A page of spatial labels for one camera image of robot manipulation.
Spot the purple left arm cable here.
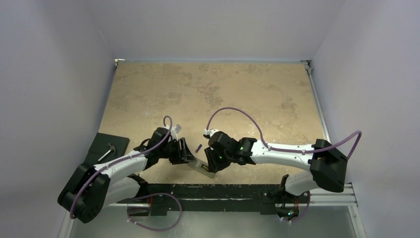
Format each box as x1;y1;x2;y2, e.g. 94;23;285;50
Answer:
69;116;173;220

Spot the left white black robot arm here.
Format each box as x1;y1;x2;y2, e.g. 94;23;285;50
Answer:
57;127;197;223

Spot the black mat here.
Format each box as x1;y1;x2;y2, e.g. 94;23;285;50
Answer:
84;132;130;165

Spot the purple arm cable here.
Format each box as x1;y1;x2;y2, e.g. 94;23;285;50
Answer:
69;116;173;220
206;107;362;161

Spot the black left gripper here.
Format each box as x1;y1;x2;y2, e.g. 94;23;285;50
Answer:
158;137;195;164

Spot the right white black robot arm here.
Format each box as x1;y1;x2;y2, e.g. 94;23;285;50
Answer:
203;129;348;202

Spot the white universal AC remote control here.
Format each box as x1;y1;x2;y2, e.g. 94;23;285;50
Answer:
187;160;215;178

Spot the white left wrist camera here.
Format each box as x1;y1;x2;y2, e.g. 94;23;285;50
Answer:
170;124;182;138

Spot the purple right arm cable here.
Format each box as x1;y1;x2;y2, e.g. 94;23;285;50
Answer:
206;107;362;161

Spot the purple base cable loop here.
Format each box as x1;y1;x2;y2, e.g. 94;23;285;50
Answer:
126;192;183;232

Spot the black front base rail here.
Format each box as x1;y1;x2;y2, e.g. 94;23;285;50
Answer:
140;183;309;217

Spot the blue purple AAA battery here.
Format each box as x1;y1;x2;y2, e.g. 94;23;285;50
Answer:
195;144;202;153

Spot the metal hammer tool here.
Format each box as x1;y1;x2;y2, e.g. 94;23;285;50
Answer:
98;143;116;162

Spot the aluminium frame rail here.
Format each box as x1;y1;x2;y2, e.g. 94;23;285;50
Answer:
300;60;367;238

